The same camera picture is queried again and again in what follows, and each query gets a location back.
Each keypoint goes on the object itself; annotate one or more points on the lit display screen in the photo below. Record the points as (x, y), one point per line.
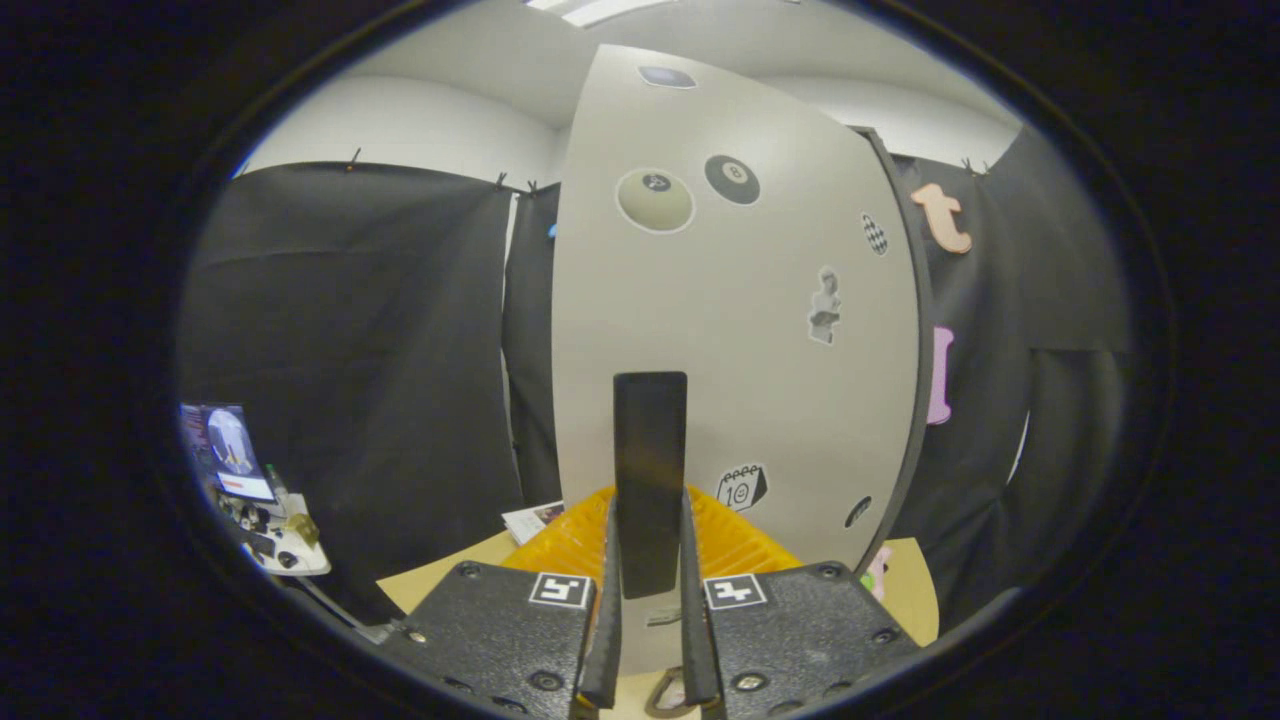
(232, 450)

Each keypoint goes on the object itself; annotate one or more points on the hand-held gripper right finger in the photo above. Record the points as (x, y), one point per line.
(790, 630)

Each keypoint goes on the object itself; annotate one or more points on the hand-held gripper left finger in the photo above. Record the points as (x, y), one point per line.
(490, 630)

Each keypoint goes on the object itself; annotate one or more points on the black backdrop cloth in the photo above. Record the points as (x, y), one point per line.
(350, 350)

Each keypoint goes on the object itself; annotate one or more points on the beige shoe cabinet door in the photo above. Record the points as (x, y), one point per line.
(740, 400)

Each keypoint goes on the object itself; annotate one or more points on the green and pink plush toy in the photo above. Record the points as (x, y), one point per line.
(878, 572)

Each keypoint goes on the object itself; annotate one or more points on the grey shoe cabinet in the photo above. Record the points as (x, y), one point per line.
(926, 340)

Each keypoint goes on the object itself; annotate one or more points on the white cluttered side table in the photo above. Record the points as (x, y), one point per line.
(290, 545)

